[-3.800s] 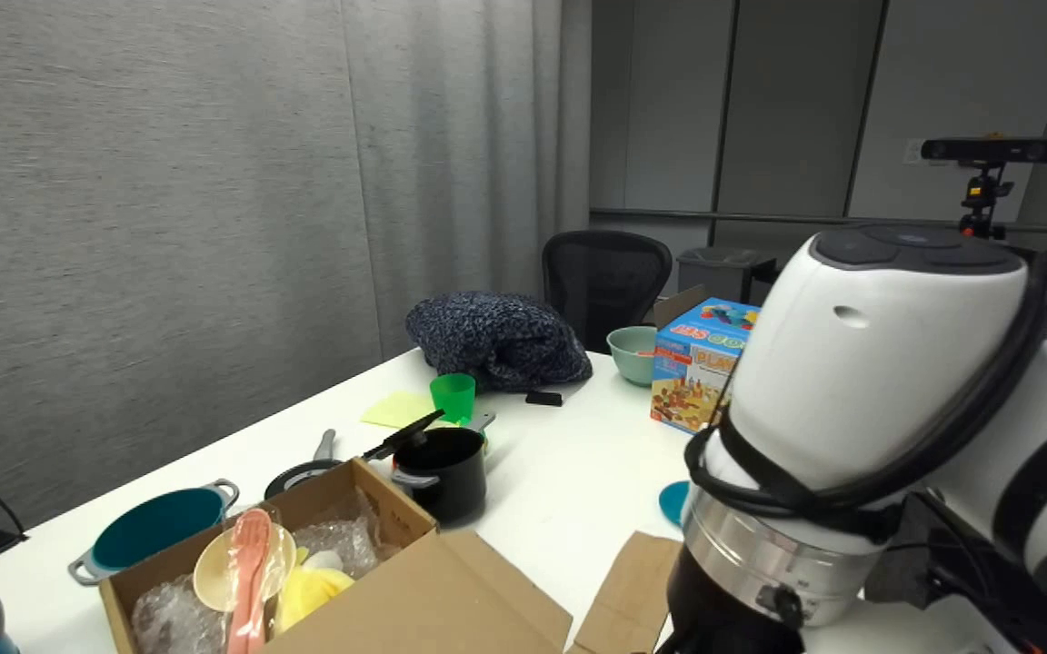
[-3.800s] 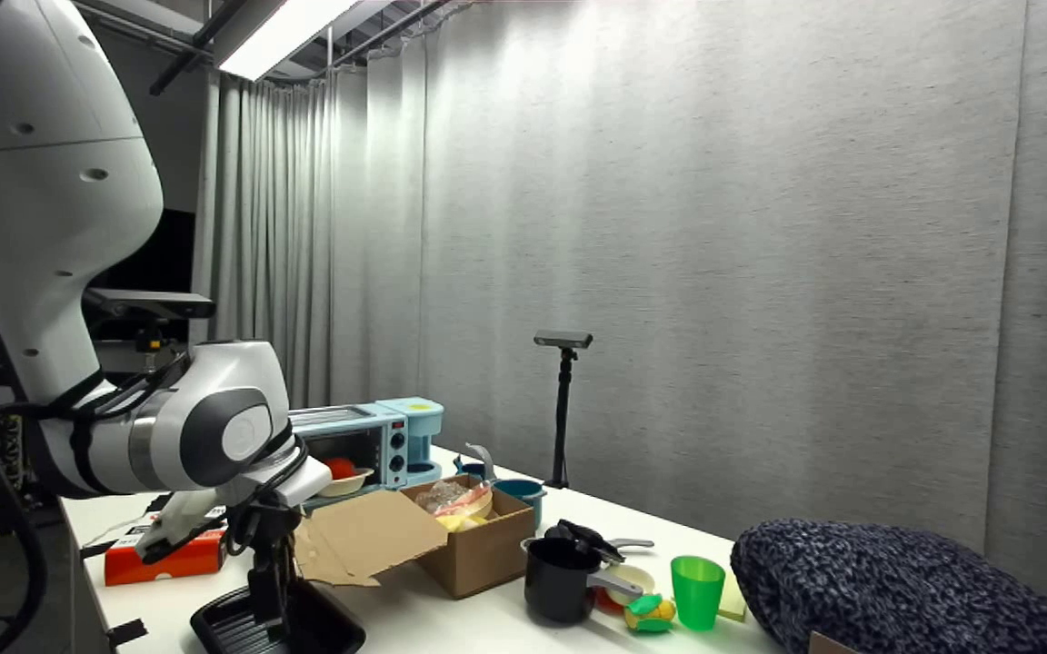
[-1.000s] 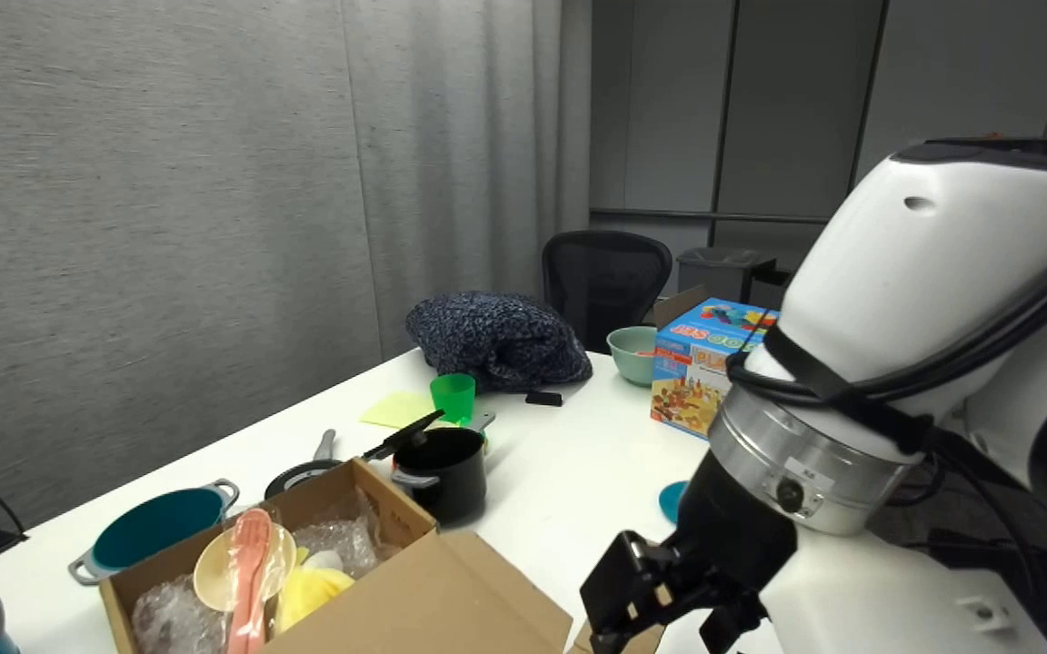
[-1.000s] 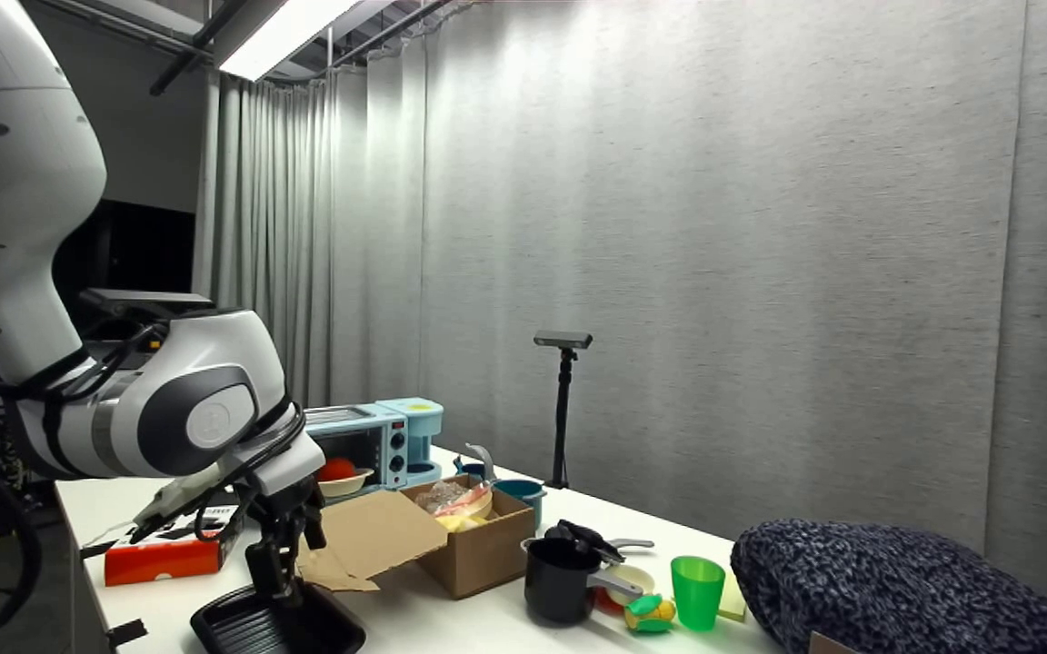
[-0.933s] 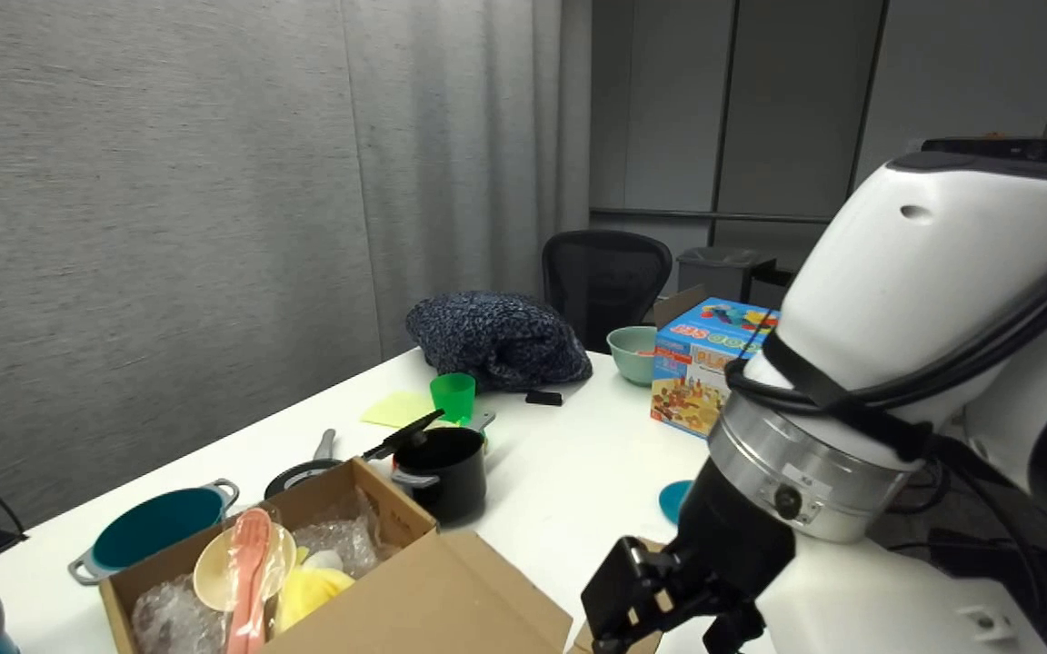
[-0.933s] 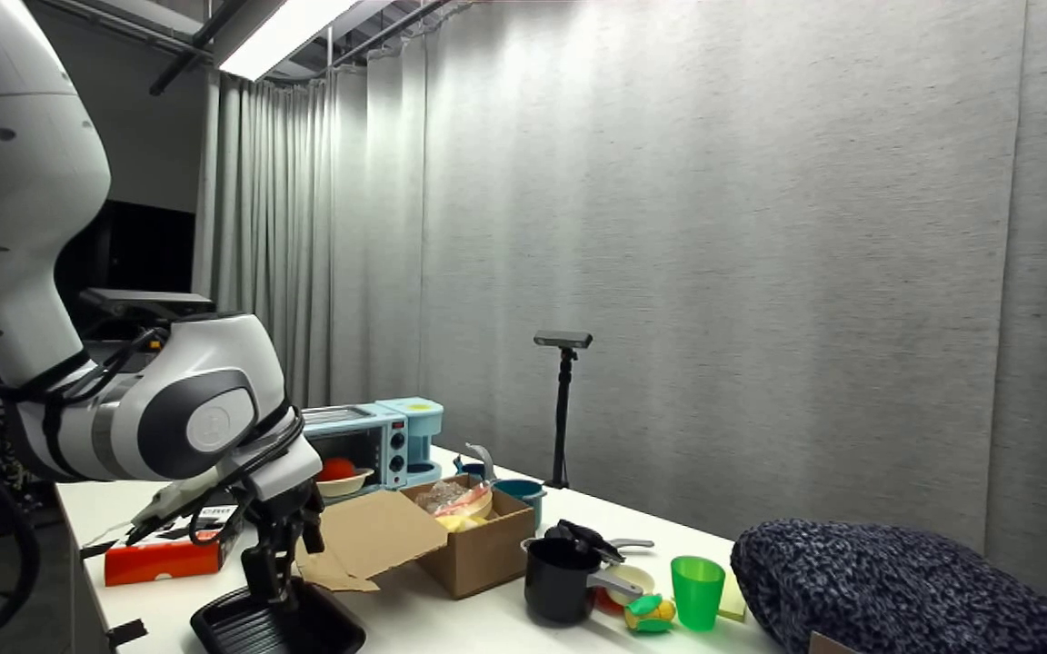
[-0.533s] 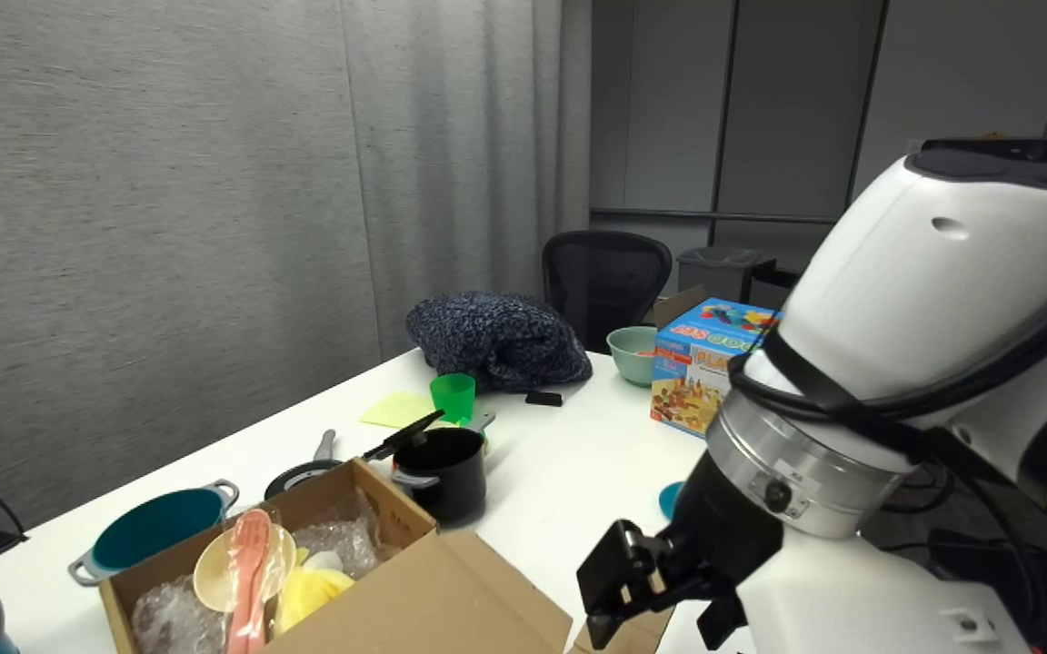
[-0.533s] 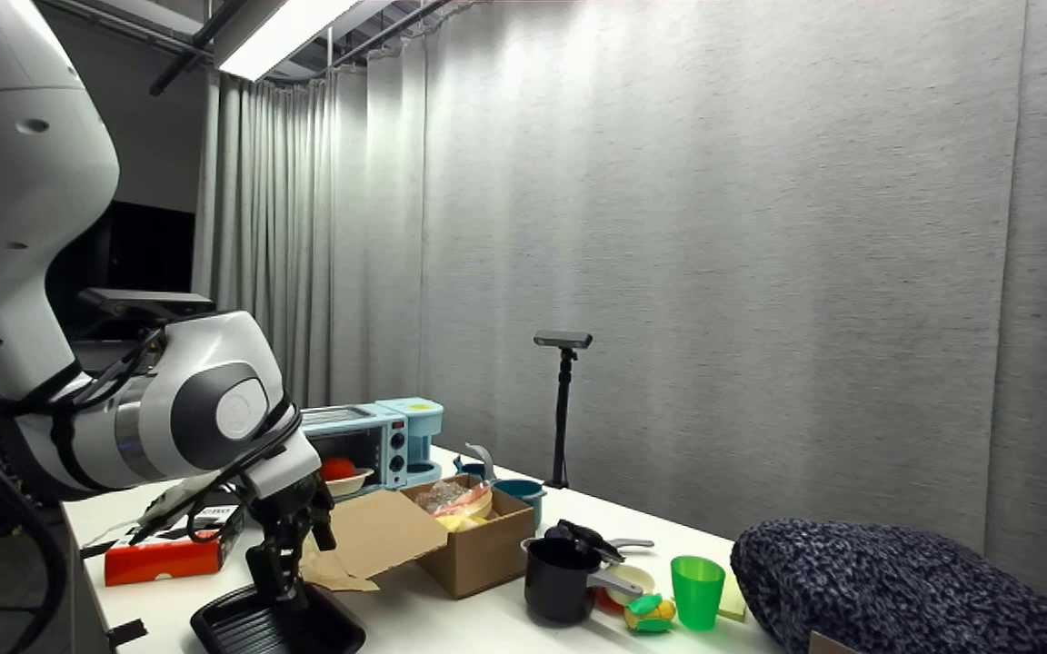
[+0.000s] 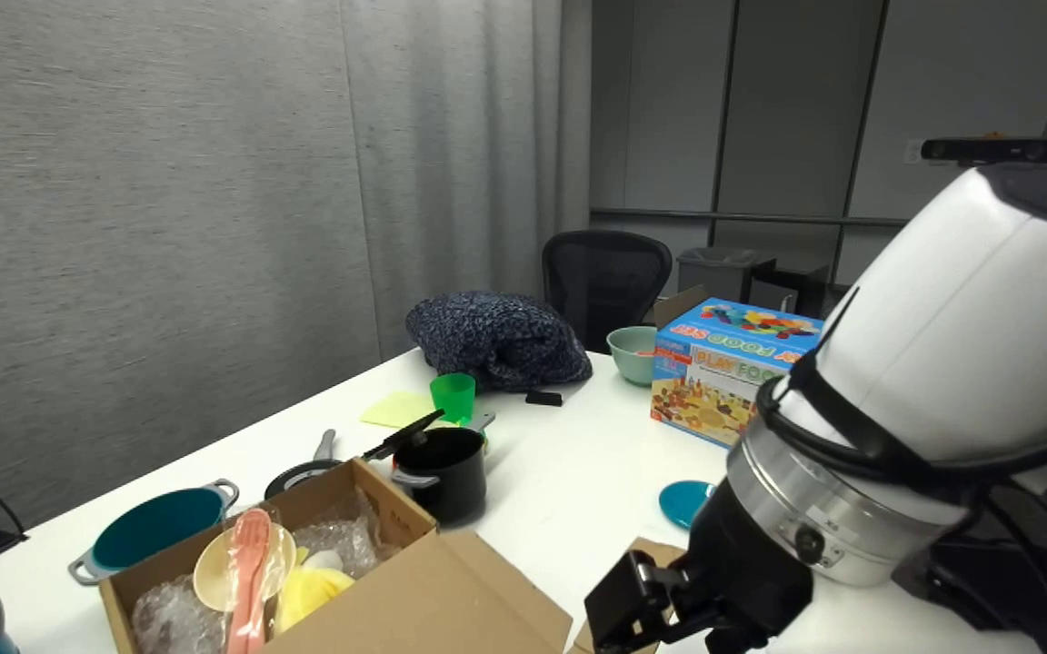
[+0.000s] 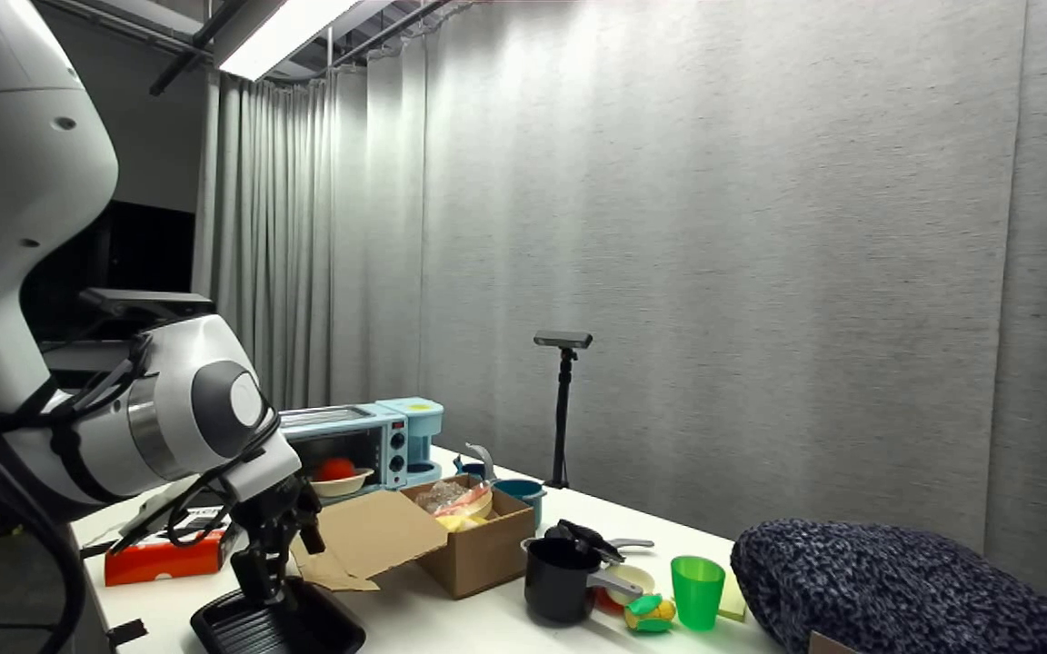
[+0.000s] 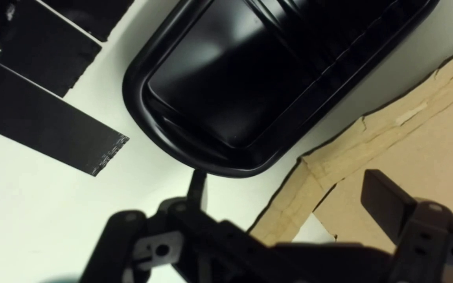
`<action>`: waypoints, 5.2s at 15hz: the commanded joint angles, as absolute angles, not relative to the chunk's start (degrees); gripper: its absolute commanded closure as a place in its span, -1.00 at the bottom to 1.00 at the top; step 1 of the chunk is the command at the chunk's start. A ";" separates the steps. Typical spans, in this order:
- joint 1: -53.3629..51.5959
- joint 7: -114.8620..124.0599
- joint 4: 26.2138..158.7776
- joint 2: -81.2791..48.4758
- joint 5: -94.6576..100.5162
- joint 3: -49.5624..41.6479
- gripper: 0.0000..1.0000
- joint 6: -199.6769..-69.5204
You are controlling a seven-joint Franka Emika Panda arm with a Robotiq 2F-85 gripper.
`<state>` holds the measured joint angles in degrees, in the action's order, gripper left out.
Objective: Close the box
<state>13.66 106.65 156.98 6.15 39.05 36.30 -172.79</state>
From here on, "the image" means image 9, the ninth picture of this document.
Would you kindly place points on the yellow toy food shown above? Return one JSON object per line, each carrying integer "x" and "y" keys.
{"x": 308, "y": 595}

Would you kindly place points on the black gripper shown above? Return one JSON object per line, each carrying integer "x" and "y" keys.
{"x": 747, "y": 564}

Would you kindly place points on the small black block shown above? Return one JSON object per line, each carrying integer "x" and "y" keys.
{"x": 541, "y": 397}

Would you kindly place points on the grey waste bin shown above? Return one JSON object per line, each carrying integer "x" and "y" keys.
{"x": 726, "y": 270}

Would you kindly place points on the colourful toy food box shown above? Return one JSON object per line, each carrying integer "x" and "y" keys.
{"x": 717, "y": 366}

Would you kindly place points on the yellow green cloth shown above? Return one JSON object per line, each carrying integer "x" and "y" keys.
{"x": 396, "y": 407}

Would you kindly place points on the brown cardboard box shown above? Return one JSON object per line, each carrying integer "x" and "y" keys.
{"x": 428, "y": 603}

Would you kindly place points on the black toy pot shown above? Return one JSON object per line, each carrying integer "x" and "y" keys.
{"x": 445, "y": 477}

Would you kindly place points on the dark waste bin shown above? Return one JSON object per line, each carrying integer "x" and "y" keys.
{"x": 789, "y": 292}

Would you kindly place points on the mint green bowl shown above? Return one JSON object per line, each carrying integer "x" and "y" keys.
{"x": 630, "y": 354}

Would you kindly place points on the black kitchen utensil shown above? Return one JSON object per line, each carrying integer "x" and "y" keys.
{"x": 400, "y": 436}

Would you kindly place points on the dark blue speckled cushion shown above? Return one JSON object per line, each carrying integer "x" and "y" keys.
{"x": 492, "y": 340}

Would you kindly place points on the clear plastic bag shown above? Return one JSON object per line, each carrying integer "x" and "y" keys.
{"x": 337, "y": 545}
{"x": 172, "y": 620}

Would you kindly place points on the teal toy pot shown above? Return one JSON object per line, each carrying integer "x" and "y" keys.
{"x": 148, "y": 533}

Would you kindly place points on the tan toy plate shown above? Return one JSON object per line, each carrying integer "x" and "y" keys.
{"x": 218, "y": 567}

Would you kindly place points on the grey bar camera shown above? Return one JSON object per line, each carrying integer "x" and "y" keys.
{"x": 1001, "y": 150}

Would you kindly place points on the green plastic cup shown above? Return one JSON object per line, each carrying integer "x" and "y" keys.
{"x": 453, "y": 397}

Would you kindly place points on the teal round plate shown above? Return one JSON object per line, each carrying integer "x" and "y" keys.
{"x": 677, "y": 503}

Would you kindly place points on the black office chair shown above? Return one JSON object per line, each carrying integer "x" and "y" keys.
{"x": 603, "y": 285}

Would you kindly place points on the pink toy utensil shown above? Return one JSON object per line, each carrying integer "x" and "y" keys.
{"x": 253, "y": 595}

